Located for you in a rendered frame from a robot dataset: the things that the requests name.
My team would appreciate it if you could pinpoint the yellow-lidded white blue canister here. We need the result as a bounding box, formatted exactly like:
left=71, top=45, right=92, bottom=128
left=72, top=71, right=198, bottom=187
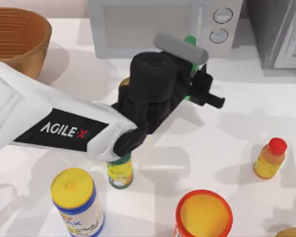
left=50, top=167, right=106, bottom=237

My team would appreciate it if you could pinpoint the microwave door handle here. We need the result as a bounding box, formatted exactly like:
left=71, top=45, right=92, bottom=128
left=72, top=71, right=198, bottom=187
left=197, top=6, right=204, bottom=51

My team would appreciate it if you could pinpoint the microwave knob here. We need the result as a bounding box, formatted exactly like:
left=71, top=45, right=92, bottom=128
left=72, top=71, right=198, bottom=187
left=213, top=7, right=234, bottom=25
left=209, top=28, right=229, bottom=44

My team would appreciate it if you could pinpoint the green bottle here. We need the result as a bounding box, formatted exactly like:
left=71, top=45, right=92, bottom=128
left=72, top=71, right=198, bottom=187
left=183, top=35, right=201, bottom=101

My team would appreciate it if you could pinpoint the red can with yellow lid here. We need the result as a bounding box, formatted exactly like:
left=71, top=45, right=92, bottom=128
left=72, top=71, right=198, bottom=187
left=173, top=189, right=234, bottom=237

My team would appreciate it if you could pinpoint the yellow-brown round object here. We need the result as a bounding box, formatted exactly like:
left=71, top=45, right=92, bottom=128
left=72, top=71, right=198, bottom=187
left=273, top=227, right=296, bottom=237

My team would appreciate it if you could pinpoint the yellow and green can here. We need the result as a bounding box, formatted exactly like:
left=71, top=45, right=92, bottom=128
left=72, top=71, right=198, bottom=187
left=106, top=152, right=134, bottom=190

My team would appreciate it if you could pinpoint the pale grey rounded box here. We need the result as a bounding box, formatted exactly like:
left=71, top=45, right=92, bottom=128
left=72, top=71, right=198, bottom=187
left=153, top=32, right=210, bottom=66

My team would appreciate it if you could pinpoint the orange bottle with red cap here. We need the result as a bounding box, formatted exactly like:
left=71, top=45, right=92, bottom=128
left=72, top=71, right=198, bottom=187
left=253, top=137, right=288, bottom=180

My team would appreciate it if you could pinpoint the pale microwave oven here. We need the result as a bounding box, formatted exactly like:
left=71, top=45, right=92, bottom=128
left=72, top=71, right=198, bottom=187
left=87, top=0, right=244, bottom=59

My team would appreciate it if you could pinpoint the brown ribbed plant pot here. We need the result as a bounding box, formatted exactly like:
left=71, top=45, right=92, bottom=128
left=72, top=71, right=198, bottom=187
left=0, top=7, right=52, bottom=80

